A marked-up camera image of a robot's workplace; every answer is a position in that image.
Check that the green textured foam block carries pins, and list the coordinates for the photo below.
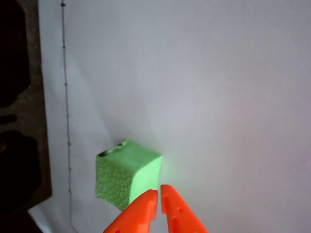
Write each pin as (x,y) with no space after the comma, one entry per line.
(121,174)

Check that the white paper sheet black frame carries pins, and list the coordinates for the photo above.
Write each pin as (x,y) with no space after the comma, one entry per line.
(206,97)

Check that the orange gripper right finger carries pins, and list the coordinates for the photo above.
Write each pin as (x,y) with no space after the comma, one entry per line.
(178,216)

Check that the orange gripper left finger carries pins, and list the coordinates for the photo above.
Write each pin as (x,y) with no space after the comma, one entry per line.
(138,213)

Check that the black frame with openings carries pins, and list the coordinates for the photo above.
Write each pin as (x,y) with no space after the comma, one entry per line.
(34,102)

